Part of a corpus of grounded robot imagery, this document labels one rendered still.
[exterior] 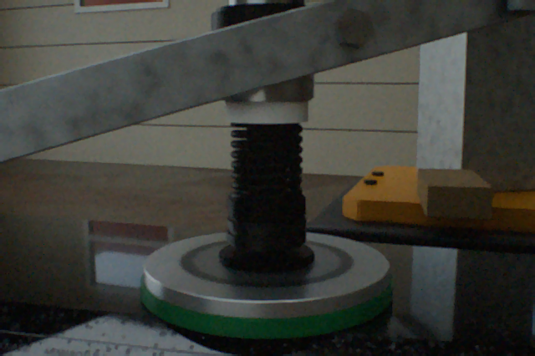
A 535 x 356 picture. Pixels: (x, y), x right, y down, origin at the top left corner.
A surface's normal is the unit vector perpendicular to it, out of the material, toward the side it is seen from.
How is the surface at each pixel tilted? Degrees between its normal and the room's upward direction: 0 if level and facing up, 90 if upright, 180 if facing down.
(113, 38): 90
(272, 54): 90
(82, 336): 45
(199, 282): 0
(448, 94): 90
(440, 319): 0
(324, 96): 90
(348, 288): 0
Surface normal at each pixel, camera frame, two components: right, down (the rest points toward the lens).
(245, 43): 0.16, 0.15
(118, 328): -0.15, -0.60
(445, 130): -0.98, 0.04
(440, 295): 0.00, -0.99
